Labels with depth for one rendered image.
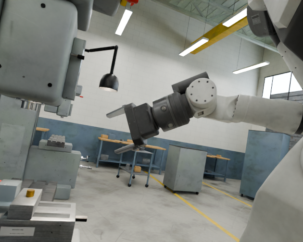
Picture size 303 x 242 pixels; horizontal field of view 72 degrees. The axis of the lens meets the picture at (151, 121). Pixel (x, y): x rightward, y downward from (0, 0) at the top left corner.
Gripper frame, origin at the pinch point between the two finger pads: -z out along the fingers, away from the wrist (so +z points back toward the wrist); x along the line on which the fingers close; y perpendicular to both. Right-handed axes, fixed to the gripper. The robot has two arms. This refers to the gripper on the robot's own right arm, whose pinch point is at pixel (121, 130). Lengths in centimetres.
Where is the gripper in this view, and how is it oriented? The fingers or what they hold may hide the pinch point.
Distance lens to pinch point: 57.2
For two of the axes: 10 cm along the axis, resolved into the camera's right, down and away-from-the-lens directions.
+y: -2.8, -2.3, -9.3
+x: -2.7, -9.1, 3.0
